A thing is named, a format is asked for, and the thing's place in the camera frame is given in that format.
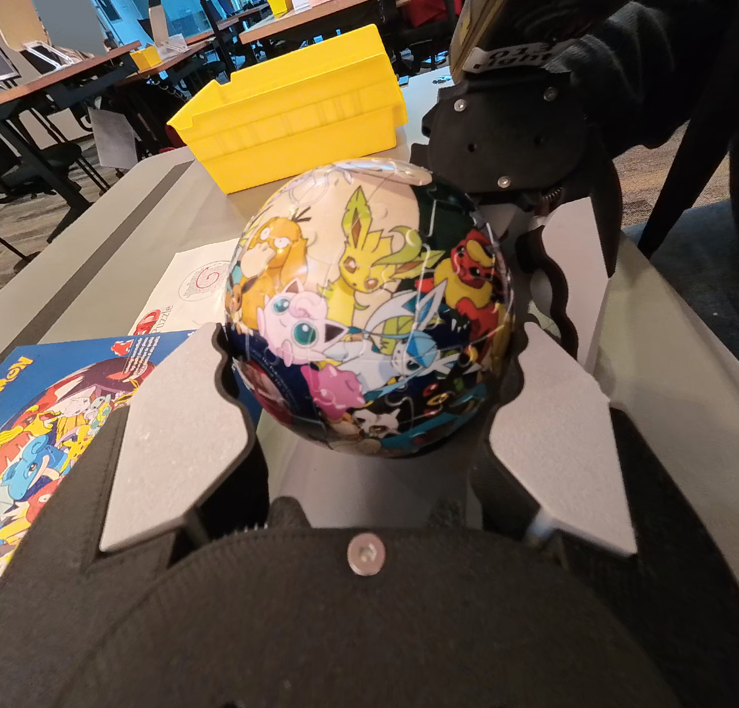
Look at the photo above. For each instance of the small dark object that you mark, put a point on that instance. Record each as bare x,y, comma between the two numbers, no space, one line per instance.
440,79

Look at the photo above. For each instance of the large yellow plastic bin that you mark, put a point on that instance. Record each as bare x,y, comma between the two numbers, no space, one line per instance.
288,119

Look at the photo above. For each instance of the white hanging paper sheet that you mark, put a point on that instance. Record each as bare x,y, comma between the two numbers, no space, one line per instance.
115,136

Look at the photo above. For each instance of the black office chair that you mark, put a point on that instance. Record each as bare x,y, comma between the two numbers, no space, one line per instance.
40,159

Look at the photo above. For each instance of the brown office desk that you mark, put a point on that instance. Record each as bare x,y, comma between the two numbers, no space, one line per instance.
346,4
58,76

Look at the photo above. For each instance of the white instruction sheet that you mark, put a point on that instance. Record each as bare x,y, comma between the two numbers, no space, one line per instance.
185,286

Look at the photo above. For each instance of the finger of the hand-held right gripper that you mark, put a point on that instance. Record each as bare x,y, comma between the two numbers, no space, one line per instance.
583,258

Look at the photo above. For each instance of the person's right forearm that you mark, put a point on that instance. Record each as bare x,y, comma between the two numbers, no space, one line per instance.
646,56

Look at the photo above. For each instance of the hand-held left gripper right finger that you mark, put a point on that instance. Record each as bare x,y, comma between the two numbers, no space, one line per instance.
566,454

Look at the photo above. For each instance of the black furniture leg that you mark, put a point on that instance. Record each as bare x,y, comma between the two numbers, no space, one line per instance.
687,165

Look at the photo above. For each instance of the blue puzzle box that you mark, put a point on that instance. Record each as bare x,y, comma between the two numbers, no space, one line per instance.
46,431

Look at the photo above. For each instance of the colourful puzzle ball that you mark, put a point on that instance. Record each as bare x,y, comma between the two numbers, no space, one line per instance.
358,292

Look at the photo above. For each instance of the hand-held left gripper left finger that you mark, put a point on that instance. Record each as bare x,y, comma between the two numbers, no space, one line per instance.
173,465

